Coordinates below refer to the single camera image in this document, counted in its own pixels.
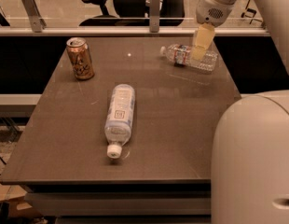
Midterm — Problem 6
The metal glass bracket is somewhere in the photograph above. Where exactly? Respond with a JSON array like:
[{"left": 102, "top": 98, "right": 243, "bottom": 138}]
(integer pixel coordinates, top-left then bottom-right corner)
[
  {"left": 21, "top": 0, "right": 47, "bottom": 33},
  {"left": 149, "top": 0, "right": 160, "bottom": 33}
]

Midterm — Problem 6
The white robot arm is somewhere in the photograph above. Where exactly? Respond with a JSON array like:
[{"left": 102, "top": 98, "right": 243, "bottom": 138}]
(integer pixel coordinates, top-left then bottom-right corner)
[{"left": 196, "top": 0, "right": 289, "bottom": 224}]

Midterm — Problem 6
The left metal glass bracket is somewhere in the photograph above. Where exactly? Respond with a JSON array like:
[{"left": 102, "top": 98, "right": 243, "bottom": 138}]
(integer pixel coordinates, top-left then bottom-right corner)
[{"left": 21, "top": 0, "right": 47, "bottom": 33}]

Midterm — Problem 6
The white labelled water bottle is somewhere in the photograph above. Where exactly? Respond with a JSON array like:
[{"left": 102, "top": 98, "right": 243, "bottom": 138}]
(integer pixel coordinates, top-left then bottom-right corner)
[{"left": 104, "top": 84, "right": 135, "bottom": 159}]

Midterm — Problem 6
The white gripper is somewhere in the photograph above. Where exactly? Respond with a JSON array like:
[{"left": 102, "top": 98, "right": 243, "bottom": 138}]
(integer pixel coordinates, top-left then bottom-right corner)
[{"left": 191, "top": 0, "right": 234, "bottom": 61}]

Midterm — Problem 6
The glass partition panel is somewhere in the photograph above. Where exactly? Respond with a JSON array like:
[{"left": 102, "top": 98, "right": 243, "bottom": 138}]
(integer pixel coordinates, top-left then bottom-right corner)
[{"left": 0, "top": 0, "right": 267, "bottom": 30}]

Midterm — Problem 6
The cardboard box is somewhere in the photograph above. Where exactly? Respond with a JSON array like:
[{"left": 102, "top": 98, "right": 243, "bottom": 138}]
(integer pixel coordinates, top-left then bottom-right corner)
[{"left": 0, "top": 184, "right": 42, "bottom": 218}]

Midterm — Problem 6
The middle metal glass bracket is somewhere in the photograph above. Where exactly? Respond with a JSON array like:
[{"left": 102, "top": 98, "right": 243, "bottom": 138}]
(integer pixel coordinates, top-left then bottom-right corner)
[{"left": 149, "top": 0, "right": 160, "bottom": 33}]

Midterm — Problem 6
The clear ribbed water bottle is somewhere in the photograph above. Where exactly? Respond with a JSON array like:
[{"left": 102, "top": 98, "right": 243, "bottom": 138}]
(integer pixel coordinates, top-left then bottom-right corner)
[{"left": 160, "top": 44, "right": 218, "bottom": 73}]

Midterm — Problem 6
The orange soda can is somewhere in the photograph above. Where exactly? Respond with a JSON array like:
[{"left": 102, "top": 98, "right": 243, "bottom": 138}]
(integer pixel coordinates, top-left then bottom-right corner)
[{"left": 66, "top": 37, "right": 94, "bottom": 80}]

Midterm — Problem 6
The wooden stool frame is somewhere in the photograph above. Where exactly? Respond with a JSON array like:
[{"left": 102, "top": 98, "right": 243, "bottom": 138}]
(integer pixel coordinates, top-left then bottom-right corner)
[{"left": 241, "top": 0, "right": 263, "bottom": 24}]

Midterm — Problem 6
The black office chair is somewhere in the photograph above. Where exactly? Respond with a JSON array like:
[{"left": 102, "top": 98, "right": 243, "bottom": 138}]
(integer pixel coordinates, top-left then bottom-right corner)
[{"left": 80, "top": 0, "right": 185, "bottom": 26}]

